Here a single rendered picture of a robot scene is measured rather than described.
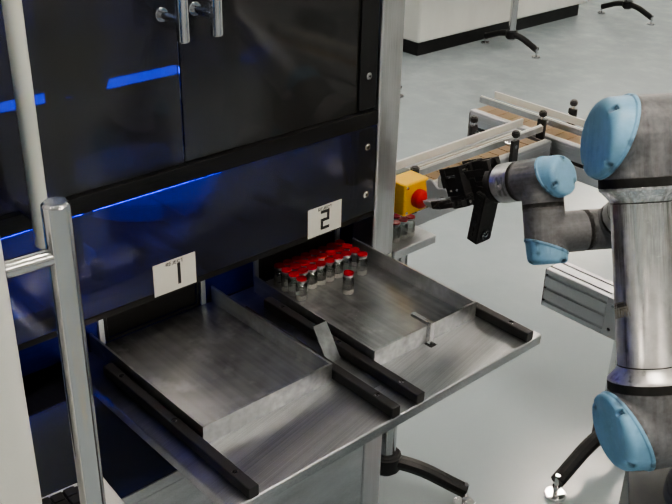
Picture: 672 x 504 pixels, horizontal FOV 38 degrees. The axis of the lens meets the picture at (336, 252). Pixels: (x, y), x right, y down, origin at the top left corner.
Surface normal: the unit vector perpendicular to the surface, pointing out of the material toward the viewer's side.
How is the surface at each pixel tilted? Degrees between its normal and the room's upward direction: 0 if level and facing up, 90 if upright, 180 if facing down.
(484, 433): 0
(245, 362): 0
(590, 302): 90
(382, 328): 0
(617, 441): 97
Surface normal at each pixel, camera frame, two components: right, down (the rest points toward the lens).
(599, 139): -0.98, -0.06
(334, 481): 0.67, 0.36
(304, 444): 0.02, -0.88
